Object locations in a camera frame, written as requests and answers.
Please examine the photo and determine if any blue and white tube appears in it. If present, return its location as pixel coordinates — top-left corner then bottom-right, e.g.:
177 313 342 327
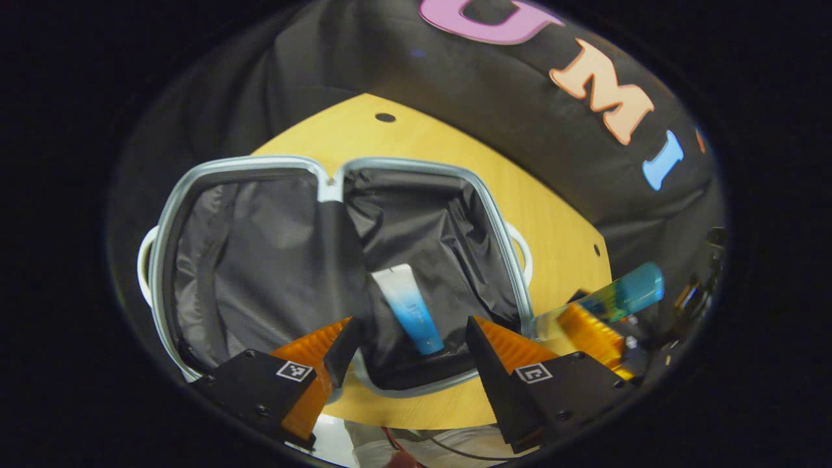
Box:
372 263 445 356

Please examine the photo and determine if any clear bottle with teal liquid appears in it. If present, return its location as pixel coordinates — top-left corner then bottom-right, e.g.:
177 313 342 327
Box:
532 262 665 340

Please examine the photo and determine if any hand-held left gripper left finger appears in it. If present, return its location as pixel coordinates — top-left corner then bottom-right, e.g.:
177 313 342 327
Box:
188 317 363 450

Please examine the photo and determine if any black backdrop cloth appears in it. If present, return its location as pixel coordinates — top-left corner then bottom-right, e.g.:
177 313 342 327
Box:
110 0 727 339

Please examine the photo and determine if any white suitcase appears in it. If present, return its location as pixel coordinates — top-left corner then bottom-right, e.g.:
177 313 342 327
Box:
136 155 535 399

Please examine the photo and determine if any black cable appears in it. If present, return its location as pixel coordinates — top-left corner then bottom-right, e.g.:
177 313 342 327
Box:
416 431 521 463

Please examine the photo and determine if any person's white clothing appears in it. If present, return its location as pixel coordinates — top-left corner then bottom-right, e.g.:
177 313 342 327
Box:
318 416 540 468

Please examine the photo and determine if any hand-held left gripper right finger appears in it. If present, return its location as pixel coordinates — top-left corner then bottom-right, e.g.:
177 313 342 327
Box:
465 315 636 454

